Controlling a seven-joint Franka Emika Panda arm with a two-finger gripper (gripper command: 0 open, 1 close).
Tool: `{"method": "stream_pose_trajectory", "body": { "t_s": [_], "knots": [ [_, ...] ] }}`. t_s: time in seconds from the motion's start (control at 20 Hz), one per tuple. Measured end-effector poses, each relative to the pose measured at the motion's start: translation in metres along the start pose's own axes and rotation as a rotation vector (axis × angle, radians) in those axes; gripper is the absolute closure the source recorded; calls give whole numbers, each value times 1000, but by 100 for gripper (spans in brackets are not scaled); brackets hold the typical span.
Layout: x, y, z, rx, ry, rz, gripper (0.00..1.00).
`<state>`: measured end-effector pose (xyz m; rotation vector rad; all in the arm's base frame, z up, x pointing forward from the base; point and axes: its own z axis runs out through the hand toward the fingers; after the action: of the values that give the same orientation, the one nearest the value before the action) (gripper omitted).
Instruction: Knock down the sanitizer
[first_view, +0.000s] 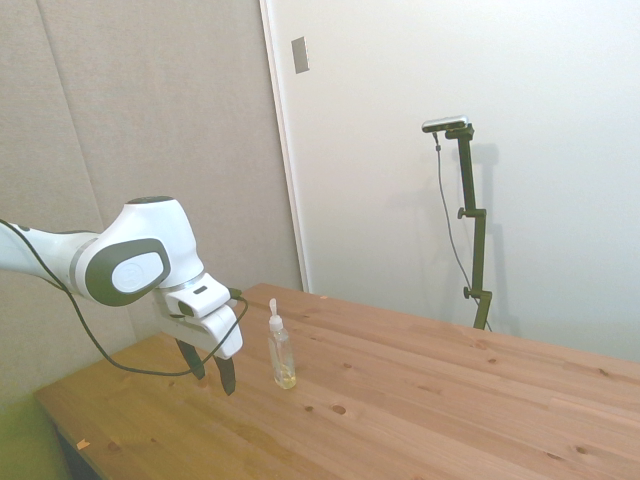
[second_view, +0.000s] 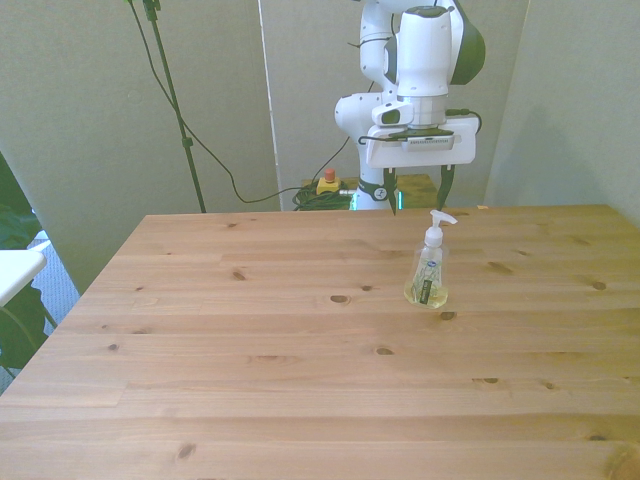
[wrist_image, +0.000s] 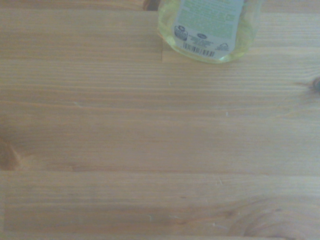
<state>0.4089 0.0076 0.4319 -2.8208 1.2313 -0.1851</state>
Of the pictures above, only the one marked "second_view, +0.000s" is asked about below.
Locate green leafy plant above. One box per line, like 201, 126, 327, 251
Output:
0, 151, 52, 372

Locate white vertical wall trim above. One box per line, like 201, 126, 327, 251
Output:
256, 0, 284, 212

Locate white side table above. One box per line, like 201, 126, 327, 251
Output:
0, 249, 49, 307

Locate thin black camera stand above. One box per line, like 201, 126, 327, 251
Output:
141, 0, 208, 214

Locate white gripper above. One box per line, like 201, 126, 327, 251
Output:
364, 115, 477, 217

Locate clear sanitizer pump bottle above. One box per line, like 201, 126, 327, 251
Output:
403, 209, 459, 310

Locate long black stand cable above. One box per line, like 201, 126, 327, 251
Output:
123, 0, 352, 204

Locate yellow emergency stop box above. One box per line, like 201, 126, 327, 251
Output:
315, 168, 343, 196

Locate coiled dark cable bundle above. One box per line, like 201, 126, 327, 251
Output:
291, 184, 359, 213

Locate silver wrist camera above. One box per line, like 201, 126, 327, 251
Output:
401, 134, 456, 152

